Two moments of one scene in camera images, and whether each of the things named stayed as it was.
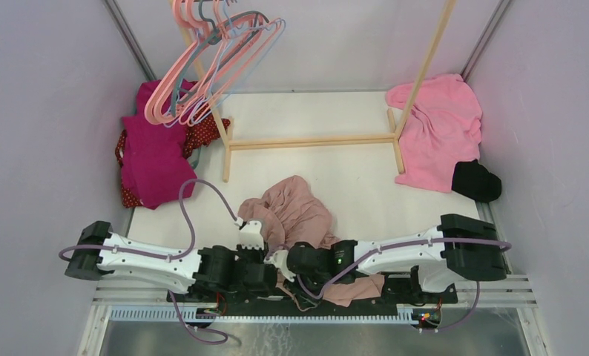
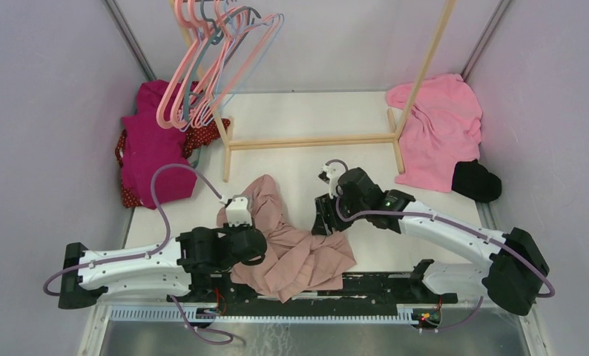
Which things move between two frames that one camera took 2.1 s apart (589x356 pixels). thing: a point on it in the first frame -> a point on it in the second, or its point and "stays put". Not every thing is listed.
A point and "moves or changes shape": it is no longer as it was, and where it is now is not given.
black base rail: [233, 297] stays put
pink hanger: [234, 71] -> [212, 69]
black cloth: [472, 179] stays put
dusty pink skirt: [291, 205] moves or changes shape
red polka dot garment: [201, 130] stays put
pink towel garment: [442, 130] stays put
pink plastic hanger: [181, 14] moves or changes shape
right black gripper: [304, 300] -> [323, 223]
